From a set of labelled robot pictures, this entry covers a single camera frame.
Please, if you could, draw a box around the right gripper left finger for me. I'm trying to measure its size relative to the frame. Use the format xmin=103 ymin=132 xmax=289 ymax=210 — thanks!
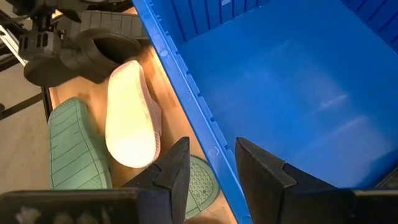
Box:
xmin=122 ymin=136 xmax=191 ymax=224

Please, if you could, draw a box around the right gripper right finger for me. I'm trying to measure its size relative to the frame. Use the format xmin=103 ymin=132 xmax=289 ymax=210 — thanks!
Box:
xmin=234 ymin=136 xmax=355 ymax=224

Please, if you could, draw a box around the green rubber slide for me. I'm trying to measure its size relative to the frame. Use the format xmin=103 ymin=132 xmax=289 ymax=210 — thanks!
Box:
xmin=185 ymin=154 xmax=221 ymax=220
xmin=47 ymin=96 xmax=113 ymax=190

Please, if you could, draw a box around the white slide sandal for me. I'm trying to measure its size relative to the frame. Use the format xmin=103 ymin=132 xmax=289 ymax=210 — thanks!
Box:
xmin=104 ymin=60 xmax=163 ymax=169

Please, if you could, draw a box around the blue plastic bin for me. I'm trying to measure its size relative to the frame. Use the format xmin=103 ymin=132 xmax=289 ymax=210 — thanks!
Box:
xmin=132 ymin=0 xmax=398 ymax=224

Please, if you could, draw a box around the silver aluminium extrusion bar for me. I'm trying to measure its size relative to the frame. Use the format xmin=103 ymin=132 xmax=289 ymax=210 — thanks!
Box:
xmin=0 ymin=24 xmax=29 ymax=67

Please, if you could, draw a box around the black metal table frame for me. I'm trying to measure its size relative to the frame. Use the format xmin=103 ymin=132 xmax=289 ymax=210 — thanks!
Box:
xmin=0 ymin=86 xmax=54 ymax=121

